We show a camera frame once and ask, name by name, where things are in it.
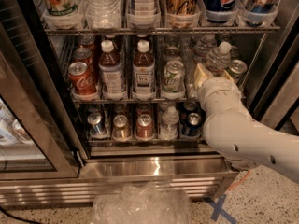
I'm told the clear water bottle shelf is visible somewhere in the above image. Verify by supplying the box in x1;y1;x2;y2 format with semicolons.
206;42;232;77
85;0;121;29

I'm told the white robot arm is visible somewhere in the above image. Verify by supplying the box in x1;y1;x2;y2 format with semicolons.
193;63;299;183

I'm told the water bottle behind front one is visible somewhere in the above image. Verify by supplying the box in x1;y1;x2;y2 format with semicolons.
193;34;217;63

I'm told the brown tea bottle right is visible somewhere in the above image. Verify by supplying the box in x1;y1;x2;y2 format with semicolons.
133;40;155;100

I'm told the brown tea bottle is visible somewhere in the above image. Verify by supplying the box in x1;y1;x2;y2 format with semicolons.
99;40;125;99
133;40;155;100

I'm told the small water bottle bottom shelf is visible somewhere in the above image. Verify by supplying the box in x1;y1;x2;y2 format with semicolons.
160;106;179;140

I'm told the red can bottom shelf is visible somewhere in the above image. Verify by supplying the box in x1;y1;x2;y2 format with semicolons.
136;114;153;138

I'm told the white label bottle top shelf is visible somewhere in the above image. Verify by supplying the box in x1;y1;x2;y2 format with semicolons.
129;0;157;21

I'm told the brown tea bottle left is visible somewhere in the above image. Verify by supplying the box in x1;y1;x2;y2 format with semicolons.
99;40;125;99

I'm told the gold can bottom shelf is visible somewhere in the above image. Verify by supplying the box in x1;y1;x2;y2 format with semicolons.
113;115;130;139

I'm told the stainless steel beverage fridge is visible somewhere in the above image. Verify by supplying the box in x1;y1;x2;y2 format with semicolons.
0;0;298;205

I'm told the clear water bottle top shelf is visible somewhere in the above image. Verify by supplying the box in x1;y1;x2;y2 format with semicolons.
85;0;121;29

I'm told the glass fridge door left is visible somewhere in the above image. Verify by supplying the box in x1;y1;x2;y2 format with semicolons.
0;27;78;181

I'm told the green ginger ale can front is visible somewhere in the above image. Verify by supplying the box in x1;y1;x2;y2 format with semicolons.
227;59;248;83

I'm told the green can second row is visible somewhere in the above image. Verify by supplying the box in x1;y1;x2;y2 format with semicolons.
230;46;240;60

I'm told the white green soda can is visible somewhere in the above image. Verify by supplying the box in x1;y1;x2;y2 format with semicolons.
163;61;185;93

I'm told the silver can behind soda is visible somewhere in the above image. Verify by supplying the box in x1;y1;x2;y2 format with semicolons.
163;47;181;63

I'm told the dark blue can bottom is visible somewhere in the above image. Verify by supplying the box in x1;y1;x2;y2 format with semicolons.
181;113;202;137

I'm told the blue can bottom left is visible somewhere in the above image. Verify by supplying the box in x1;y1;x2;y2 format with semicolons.
87;112;107;136

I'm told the red cola can rear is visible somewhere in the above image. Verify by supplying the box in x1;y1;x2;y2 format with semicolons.
78;35;96;54

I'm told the red cola can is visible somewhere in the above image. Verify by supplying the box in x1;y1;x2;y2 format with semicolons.
78;35;96;54
68;62;96;95
73;48;98;81

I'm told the red cola can front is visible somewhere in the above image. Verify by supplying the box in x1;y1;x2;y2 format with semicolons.
68;62;96;95

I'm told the crumpled clear plastic wrap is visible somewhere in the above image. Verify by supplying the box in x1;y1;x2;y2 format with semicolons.
90;183;192;224

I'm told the orange cable on floor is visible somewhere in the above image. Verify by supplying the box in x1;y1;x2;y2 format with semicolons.
226;170;252;192

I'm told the black cable on floor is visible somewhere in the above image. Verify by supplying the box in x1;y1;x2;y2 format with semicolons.
0;206;43;224

